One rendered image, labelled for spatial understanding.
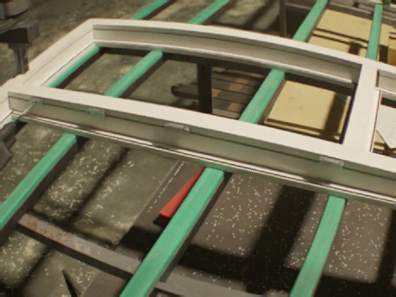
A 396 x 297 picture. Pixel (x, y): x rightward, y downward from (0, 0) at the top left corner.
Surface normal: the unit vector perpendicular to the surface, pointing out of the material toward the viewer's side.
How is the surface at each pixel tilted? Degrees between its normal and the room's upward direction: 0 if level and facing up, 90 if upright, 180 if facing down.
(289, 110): 0
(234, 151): 90
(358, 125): 0
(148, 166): 0
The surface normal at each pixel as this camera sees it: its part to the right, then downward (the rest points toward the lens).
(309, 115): -0.03, -0.80
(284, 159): -0.39, 0.56
